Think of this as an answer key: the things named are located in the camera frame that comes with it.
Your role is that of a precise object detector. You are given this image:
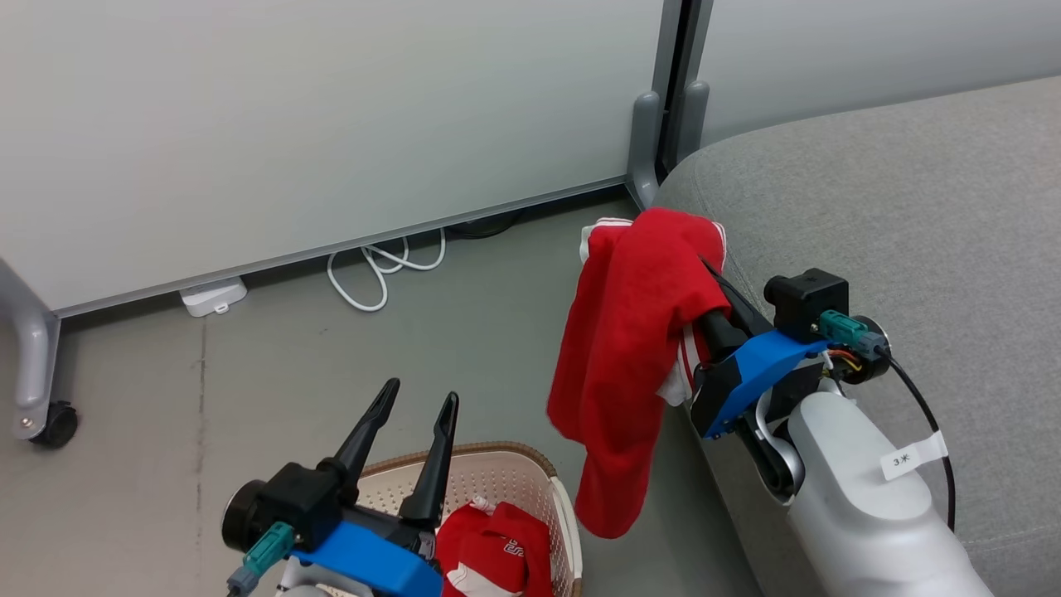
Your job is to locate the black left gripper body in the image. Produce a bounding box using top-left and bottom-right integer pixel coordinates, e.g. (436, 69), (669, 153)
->
(340, 496), (440, 575)

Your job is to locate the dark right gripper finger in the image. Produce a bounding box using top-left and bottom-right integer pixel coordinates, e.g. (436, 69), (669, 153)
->
(700, 308), (752, 357)

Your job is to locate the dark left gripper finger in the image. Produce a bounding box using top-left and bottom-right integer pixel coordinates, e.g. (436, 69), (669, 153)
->
(330, 378), (401, 500)
(400, 391), (460, 532)

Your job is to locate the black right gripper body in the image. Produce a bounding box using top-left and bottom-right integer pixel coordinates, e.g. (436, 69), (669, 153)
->
(690, 336), (751, 436)

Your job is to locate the red garment with white stripes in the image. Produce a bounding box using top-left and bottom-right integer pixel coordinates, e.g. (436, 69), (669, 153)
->
(545, 207), (733, 541)

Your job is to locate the red garment with white print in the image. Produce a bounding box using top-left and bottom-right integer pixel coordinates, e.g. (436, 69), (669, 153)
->
(434, 497), (555, 597)

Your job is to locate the white perforated laundry basket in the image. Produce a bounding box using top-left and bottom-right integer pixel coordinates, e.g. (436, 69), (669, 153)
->
(352, 441), (584, 597)

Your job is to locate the short grey partition leg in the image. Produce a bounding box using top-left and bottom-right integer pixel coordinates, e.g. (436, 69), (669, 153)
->
(673, 80), (712, 171)
(626, 91), (665, 211)

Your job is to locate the white power adapter box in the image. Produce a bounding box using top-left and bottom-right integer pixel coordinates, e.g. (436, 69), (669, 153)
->
(179, 277), (250, 318)

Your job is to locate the grey fabric sofa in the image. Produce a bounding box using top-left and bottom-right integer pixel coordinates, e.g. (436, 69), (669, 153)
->
(655, 76), (1061, 597)

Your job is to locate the black caster wheel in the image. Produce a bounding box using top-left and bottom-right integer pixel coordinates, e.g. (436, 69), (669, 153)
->
(31, 401), (80, 449)

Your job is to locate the narrow white partition panel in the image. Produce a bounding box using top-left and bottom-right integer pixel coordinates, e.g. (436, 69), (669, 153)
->
(680, 0), (1061, 158)

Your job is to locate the large white partition panel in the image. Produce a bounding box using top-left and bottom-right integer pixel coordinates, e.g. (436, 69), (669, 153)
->
(0, 0), (682, 321)

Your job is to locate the grey partition leg with caster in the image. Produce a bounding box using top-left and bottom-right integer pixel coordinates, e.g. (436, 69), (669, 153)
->
(0, 257), (61, 441)

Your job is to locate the blue right camera mount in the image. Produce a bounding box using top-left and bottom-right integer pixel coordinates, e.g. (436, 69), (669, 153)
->
(702, 329), (831, 439)

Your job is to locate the teal right camera connector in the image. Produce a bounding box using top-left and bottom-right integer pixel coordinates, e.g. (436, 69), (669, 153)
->
(818, 309), (889, 360)

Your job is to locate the teal camera connector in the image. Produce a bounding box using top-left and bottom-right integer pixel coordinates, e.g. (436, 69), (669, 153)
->
(818, 309), (889, 360)
(242, 522), (298, 578)

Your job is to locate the teal left camera connector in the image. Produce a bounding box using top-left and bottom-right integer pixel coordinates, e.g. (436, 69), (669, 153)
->
(242, 522), (298, 578)

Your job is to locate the coiled white floor cable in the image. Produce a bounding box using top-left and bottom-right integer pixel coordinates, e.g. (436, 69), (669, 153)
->
(327, 227), (448, 313)

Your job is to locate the white cable label tag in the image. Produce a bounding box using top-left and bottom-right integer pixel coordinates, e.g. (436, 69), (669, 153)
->
(879, 430), (949, 483)

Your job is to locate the black floor cable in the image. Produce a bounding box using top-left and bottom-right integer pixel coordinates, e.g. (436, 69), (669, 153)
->
(446, 211), (525, 240)

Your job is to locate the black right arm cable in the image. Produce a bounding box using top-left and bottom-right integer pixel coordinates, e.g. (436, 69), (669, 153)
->
(877, 347), (959, 533)

